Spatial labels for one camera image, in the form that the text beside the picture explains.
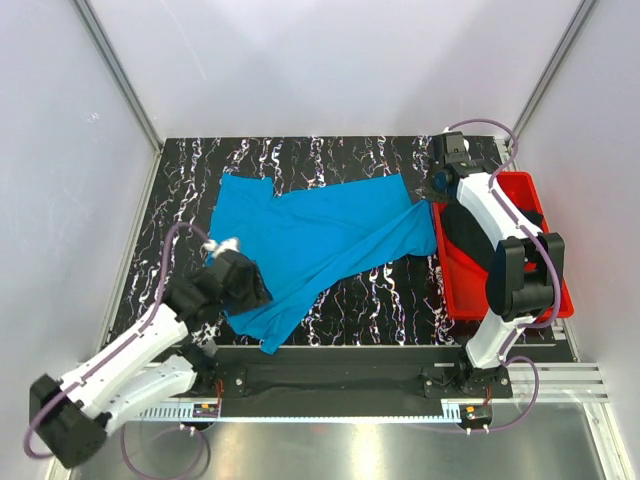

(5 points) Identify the blue t-shirt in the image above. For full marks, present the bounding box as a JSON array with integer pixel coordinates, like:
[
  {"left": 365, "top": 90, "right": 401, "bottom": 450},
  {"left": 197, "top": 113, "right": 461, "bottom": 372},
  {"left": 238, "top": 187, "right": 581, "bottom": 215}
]
[{"left": 210, "top": 174, "right": 437, "bottom": 354}]

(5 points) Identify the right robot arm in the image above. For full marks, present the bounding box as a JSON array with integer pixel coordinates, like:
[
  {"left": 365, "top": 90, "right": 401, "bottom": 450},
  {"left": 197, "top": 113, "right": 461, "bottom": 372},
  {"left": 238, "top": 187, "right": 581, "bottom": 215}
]
[{"left": 421, "top": 131, "right": 565, "bottom": 399}]

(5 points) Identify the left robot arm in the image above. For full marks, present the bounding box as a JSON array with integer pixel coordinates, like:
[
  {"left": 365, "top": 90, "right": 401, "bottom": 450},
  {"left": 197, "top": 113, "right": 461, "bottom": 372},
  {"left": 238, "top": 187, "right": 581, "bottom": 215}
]
[{"left": 23, "top": 247, "right": 272, "bottom": 469}]

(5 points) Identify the black t-shirt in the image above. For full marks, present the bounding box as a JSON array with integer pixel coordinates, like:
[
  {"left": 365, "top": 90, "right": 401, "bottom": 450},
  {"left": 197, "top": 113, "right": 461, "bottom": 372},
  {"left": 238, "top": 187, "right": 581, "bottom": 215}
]
[{"left": 442, "top": 202, "right": 546, "bottom": 274}]

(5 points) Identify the red plastic bin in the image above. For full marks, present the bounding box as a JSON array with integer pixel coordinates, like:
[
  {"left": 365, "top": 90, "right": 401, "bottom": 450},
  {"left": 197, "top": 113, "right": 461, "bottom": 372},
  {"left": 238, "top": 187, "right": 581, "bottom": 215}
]
[{"left": 433, "top": 172, "right": 549, "bottom": 321}]

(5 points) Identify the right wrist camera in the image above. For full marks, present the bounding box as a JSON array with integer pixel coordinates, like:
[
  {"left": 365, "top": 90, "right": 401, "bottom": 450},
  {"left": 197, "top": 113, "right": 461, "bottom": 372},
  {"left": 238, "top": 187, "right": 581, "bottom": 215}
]
[{"left": 431, "top": 131, "right": 469, "bottom": 165}]

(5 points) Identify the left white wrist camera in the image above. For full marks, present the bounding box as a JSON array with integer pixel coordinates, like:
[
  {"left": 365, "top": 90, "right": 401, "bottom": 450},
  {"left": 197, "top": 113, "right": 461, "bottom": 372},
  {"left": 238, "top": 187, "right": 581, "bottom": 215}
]
[{"left": 202, "top": 237, "right": 240, "bottom": 257}]

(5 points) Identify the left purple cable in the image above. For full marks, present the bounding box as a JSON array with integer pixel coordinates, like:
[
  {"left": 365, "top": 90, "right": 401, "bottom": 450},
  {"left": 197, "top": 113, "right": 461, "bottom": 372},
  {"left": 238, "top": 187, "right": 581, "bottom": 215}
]
[{"left": 22, "top": 222, "right": 214, "bottom": 476}]

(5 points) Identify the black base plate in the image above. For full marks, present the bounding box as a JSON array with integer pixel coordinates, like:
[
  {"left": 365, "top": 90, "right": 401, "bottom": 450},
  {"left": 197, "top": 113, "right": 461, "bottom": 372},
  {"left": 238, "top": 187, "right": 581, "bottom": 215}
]
[{"left": 177, "top": 346, "right": 530, "bottom": 421}]

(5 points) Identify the right aluminium frame post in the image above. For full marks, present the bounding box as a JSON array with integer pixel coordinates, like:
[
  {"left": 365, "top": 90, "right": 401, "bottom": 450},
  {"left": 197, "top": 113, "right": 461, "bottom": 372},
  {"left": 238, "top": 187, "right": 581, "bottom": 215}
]
[{"left": 512, "top": 0, "right": 600, "bottom": 140}]

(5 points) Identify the aluminium frame post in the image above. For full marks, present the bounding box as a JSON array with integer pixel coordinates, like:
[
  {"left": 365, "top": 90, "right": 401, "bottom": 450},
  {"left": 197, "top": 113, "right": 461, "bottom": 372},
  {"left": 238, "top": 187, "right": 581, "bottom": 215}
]
[
  {"left": 512, "top": 0, "right": 600, "bottom": 140},
  {"left": 72, "top": 0, "right": 166, "bottom": 156}
]

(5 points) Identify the aluminium rail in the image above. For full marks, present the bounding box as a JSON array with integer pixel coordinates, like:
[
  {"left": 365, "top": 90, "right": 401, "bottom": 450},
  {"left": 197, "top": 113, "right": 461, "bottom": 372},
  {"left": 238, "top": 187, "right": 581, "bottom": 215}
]
[{"left": 64, "top": 362, "right": 611, "bottom": 426}]

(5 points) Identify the left aluminium frame post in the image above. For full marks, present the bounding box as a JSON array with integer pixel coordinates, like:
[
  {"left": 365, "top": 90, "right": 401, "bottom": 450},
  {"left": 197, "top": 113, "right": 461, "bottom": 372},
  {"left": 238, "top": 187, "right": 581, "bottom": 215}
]
[{"left": 72, "top": 0, "right": 166, "bottom": 156}]

